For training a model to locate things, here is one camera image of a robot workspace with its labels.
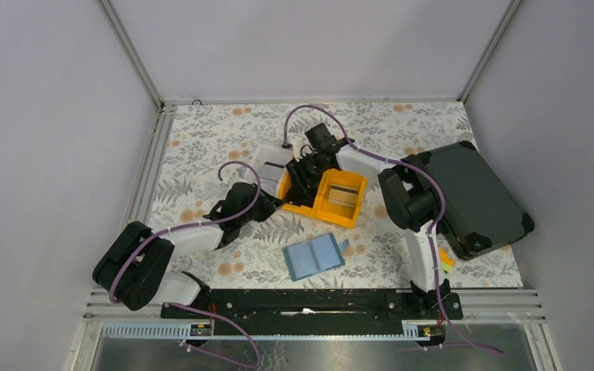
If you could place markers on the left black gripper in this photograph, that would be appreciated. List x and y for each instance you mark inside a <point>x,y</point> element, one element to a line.
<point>269,205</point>

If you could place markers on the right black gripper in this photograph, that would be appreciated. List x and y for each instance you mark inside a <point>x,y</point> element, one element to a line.
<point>300,181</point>

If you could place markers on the white card storage bin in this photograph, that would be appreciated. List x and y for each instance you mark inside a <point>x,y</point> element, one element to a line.
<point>269,163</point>

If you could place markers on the yellow card storage bin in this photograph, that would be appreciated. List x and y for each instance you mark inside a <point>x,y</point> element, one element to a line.
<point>338,199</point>

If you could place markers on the blue card holder wallet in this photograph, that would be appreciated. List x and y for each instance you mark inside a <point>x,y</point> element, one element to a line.
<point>314,256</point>

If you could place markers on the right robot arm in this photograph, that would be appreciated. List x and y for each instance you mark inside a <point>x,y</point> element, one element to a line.
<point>413,200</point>

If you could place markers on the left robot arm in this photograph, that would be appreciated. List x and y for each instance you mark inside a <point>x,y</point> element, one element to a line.
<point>135,267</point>

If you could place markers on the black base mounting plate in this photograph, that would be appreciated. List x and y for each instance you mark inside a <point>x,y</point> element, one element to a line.
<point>318,312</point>

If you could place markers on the small yellow green block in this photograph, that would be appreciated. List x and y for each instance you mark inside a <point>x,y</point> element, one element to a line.
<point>447,263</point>

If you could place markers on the black hard case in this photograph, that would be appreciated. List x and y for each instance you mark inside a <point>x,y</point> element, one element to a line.
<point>481,215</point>

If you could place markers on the slotted aluminium cable rail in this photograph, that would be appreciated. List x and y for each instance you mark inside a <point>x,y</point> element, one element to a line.
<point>157,330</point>

